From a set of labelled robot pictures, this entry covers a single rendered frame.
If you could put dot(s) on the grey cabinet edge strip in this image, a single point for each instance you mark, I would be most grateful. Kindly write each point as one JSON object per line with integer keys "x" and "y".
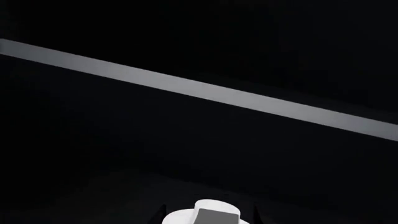
{"x": 199, "y": 89}

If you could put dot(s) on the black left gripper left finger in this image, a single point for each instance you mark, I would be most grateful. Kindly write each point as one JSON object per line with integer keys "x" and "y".
{"x": 161, "y": 215}

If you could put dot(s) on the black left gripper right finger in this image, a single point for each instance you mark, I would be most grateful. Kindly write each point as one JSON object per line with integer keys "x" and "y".
{"x": 257, "y": 215}

